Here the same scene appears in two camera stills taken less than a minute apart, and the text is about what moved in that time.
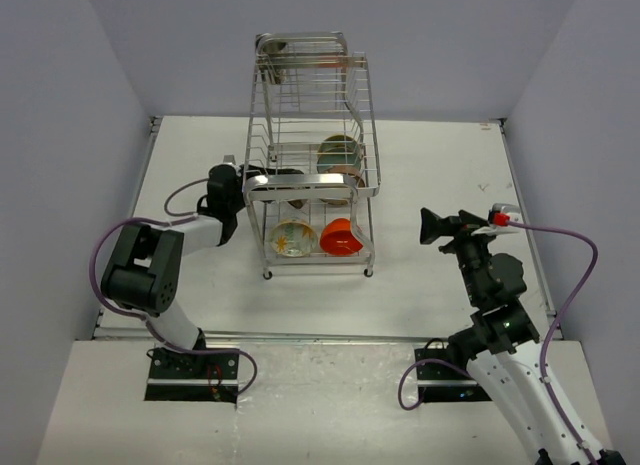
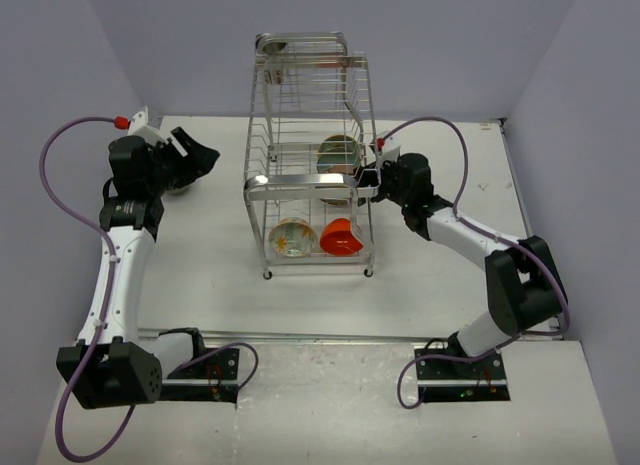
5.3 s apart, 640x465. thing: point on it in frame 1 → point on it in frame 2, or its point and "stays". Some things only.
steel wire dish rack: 313,161 stays
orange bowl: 338,239 stays
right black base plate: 443,383 stays
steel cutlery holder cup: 272,53 stays
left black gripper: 247,170 → 197,162
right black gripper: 433,226 → 368,178
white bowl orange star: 293,238 stays
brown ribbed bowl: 297,203 → 178,191
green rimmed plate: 338,149 stays
